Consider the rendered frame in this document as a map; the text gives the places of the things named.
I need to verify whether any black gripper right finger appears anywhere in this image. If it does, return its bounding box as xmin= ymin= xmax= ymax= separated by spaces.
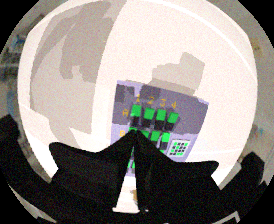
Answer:
xmin=133 ymin=129 xmax=219 ymax=210

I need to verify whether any lavender switch panel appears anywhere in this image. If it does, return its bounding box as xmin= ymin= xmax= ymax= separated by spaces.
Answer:
xmin=110 ymin=80 xmax=210 ymax=163

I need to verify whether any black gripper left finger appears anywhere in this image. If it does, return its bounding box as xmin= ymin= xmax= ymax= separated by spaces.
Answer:
xmin=48 ymin=129 xmax=136 ymax=208

